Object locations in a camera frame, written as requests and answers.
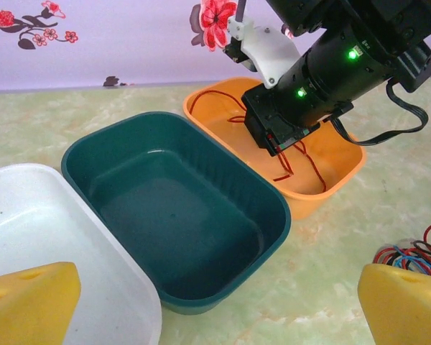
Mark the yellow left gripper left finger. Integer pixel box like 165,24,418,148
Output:
0,261,82,345

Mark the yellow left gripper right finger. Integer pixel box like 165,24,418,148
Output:
357,263,431,345

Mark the blue cable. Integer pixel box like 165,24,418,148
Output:
391,247,431,274

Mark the red cable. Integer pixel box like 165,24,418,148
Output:
189,89,328,193
375,221,431,277

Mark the white plastic bin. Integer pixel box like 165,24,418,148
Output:
0,163,162,345

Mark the orange plastic bin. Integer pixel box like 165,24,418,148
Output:
182,76,367,220

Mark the dark green plastic bin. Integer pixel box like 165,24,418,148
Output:
60,111,292,316

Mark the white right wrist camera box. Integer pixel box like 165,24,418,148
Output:
222,16,302,89

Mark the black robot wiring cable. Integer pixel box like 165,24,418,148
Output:
329,77,429,147

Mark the grey right arm camera cable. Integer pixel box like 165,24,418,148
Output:
236,0,249,23

